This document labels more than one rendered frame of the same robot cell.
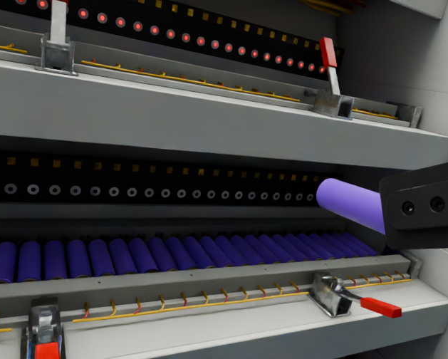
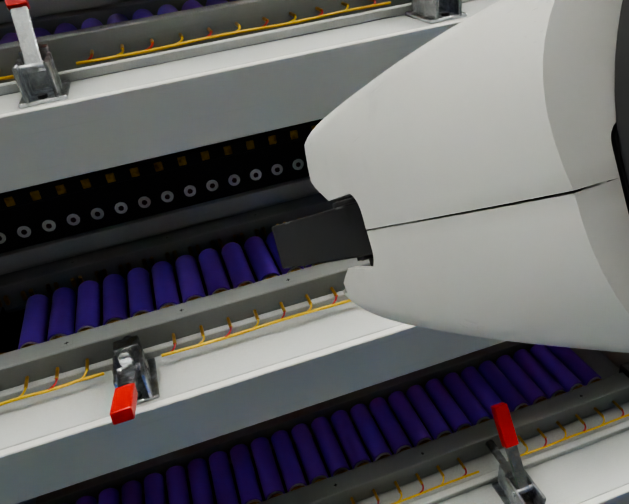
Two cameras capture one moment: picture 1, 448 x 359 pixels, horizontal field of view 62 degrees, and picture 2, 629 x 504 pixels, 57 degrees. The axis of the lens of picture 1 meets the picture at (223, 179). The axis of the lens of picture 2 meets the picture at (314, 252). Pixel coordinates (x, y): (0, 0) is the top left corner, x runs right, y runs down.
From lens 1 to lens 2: 13 cm
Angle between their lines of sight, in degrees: 22
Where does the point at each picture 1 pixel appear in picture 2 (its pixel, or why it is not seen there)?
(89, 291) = (171, 322)
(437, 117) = not seen: outside the picture
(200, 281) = (299, 285)
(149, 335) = (245, 356)
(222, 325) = (331, 332)
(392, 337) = not seen: hidden behind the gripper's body
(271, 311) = not seen: hidden behind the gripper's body
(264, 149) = (333, 104)
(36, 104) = (36, 146)
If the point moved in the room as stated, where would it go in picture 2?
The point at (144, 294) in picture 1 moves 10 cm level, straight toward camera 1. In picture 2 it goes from (235, 313) to (206, 368)
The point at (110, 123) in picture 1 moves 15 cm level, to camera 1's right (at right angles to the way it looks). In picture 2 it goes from (122, 140) to (356, 81)
